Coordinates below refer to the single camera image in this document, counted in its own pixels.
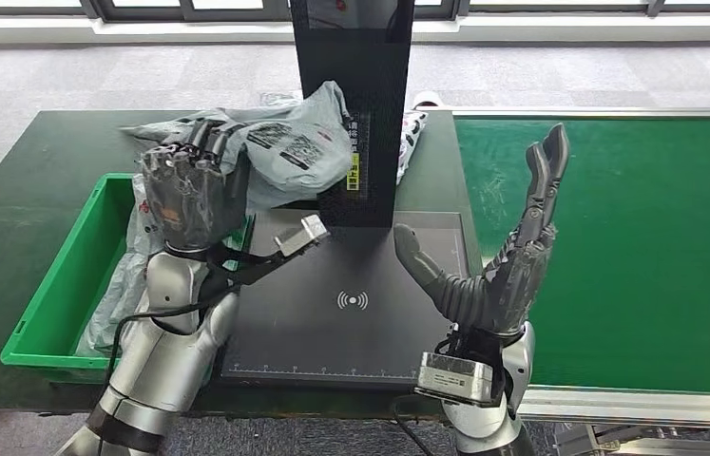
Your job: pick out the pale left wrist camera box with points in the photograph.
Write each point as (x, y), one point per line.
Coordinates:
(301, 236)

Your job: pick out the metal conveyor support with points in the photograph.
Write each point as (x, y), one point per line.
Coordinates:
(581, 440)

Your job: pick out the grey parcel bag QR labels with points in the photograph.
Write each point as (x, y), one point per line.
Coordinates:
(304, 145)

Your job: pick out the speckled right wrist camera box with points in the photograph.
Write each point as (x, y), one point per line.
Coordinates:
(455, 377)

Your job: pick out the black scanner column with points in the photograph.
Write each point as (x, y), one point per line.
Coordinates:
(379, 63)

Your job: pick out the black yellow column label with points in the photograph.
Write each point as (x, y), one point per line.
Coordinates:
(354, 176)

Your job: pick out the dark green table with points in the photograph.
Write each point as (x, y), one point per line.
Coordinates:
(27, 157)

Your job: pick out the small white round object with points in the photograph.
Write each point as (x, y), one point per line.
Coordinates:
(427, 99)

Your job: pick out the grey parcel bag red print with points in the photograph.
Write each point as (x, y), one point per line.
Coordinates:
(115, 296)

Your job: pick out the black white patterned parcel bag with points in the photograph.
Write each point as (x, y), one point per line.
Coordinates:
(411, 135)

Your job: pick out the aluminium conveyor frame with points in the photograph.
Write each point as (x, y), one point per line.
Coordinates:
(644, 409)

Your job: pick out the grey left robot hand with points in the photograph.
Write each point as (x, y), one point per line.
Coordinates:
(191, 195)

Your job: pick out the green conveyor belt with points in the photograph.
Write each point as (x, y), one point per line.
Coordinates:
(644, 252)

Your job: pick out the black scanner platform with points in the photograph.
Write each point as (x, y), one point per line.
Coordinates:
(304, 327)

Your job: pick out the crumpled grey parcel bag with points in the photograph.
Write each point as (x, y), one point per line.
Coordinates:
(279, 99)

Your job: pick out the green plastic crate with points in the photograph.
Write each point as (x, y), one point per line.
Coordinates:
(65, 270)

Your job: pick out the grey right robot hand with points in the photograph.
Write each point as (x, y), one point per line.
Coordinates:
(499, 296)

